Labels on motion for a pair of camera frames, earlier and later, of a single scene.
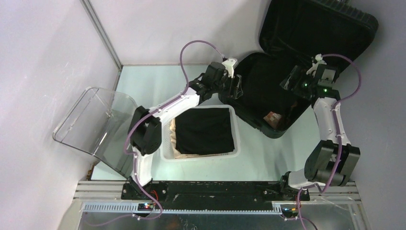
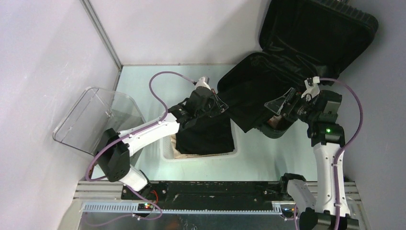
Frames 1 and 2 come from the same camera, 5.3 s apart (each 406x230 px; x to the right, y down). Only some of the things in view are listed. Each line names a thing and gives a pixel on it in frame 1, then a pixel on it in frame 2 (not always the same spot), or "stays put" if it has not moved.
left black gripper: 235,91 → 219,106
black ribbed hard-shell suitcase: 291,32 stays put
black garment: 203,131 stays put
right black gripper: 301,75 → 293,97
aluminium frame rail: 333,198 stays put
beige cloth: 181,155 stays put
